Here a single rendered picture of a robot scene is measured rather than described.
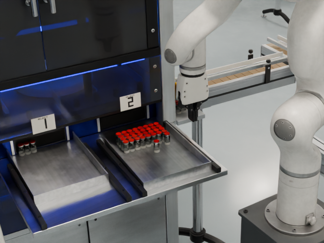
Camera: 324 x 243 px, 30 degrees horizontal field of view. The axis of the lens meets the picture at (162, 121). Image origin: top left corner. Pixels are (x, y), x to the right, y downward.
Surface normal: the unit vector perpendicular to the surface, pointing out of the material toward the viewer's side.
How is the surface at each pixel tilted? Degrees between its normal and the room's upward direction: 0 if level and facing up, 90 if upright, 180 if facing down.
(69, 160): 0
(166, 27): 90
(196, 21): 52
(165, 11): 90
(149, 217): 90
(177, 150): 0
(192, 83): 90
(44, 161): 0
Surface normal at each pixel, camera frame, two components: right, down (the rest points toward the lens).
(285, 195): -0.77, 0.32
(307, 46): -0.09, 0.46
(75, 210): -0.04, -0.88
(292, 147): -0.36, 0.88
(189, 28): -0.26, -0.06
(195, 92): 0.45, 0.47
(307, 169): 0.18, 0.45
